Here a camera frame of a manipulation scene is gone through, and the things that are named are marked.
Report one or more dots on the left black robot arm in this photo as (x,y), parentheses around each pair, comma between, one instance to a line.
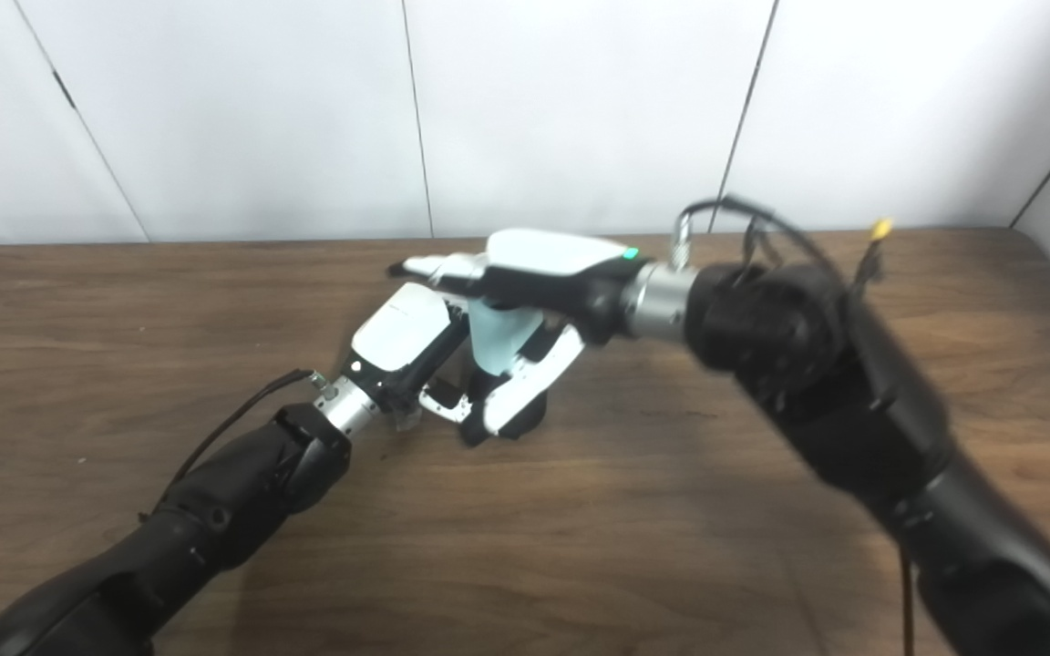
(215,519)

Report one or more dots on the black flared nozzle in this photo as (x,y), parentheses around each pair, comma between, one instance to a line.
(530,419)

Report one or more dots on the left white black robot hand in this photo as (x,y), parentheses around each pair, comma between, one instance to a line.
(402,328)

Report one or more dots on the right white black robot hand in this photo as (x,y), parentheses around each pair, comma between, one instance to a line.
(552,264)

